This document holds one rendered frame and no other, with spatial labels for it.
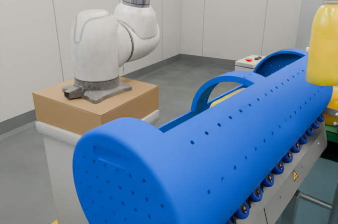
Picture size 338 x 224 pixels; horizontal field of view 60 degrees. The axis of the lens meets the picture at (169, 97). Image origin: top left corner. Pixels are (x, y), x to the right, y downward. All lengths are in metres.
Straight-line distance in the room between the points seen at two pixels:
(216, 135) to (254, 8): 5.02
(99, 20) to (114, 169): 0.58
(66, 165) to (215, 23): 4.92
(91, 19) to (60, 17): 2.78
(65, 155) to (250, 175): 0.70
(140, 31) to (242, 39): 4.60
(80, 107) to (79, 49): 0.18
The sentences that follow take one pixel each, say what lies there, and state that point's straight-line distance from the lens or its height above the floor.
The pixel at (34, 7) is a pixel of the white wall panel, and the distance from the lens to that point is 3.54.
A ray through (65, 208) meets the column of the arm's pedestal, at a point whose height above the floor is 0.65.
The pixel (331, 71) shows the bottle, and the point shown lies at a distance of 0.71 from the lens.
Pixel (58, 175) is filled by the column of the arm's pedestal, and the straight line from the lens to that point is 1.19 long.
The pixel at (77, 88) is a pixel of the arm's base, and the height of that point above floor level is 1.14.
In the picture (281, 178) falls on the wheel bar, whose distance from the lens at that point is 0.95.
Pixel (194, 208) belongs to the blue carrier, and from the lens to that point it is 0.46.
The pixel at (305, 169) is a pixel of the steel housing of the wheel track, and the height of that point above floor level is 0.86.
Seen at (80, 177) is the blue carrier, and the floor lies 1.10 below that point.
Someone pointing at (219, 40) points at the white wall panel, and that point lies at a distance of 5.75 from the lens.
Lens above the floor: 1.45
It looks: 21 degrees down
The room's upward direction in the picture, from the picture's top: straight up
